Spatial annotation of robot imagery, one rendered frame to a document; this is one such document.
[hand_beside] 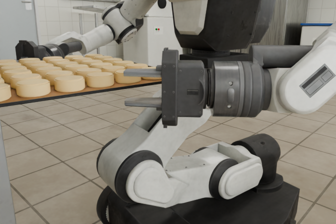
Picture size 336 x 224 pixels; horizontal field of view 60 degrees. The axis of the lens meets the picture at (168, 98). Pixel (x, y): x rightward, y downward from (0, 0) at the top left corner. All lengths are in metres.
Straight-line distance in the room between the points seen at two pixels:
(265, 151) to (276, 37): 3.73
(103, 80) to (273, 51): 0.28
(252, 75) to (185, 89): 0.10
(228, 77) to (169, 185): 0.45
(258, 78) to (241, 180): 0.63
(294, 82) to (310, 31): 4.45
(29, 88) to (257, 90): 0.34
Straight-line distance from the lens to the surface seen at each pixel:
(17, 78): 0.55
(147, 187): 0.76
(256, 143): 1.16
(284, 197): 1.21
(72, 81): 0.50
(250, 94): 0.43
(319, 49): 0.45
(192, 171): 0.92
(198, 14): 0.81
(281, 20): 4.76
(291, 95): 0.43
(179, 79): 0.44
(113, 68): 0.60
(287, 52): 0.48
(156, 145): 0.79
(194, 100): 0.44
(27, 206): 1.51
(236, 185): 1.02
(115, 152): 0.80
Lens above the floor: 0.79
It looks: 15 degrees down
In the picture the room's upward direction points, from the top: straight up
